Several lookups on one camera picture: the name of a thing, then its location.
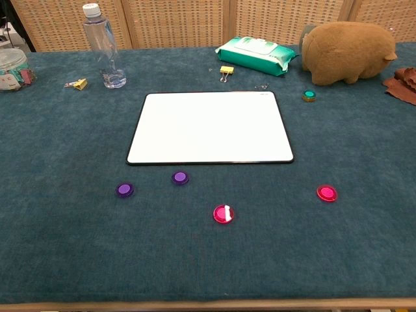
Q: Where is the wicker folding screen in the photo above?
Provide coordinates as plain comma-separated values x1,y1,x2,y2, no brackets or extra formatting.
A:
9,0,416,53

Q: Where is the brown suede cloth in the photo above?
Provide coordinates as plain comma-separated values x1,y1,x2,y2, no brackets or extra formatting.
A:
382,67,416,107

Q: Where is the teal table cloth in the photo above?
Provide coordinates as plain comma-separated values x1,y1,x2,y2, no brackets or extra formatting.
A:
0,42,416,305

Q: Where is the black slanted pole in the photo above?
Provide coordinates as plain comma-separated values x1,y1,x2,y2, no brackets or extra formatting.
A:
5,0,36,53

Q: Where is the green wet wipes pack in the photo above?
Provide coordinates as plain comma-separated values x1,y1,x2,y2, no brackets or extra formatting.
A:
214,36,300,77

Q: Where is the yellow binder clip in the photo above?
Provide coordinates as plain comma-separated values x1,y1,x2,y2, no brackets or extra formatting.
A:
64,77,88,90
219,66,235,83

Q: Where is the brown plush animal toy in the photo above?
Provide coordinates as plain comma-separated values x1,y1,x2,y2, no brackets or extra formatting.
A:
301,21,398,86

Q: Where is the pink round magnet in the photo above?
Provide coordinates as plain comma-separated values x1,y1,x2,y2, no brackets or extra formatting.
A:
213,204,235,224
316,184,339,203

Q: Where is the purple round magnet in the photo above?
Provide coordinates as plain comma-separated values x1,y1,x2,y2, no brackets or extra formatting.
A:
171,170,190,187
114,182,135,199

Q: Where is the clear plastic water bottle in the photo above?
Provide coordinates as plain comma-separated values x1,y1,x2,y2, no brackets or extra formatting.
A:
82,3,127,90

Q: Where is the clear jar of binder clips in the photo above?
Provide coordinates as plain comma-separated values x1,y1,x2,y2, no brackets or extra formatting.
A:
0,47,38,93

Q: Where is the white magnetic board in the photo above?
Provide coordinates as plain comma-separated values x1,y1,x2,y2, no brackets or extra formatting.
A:
125,91,295,166

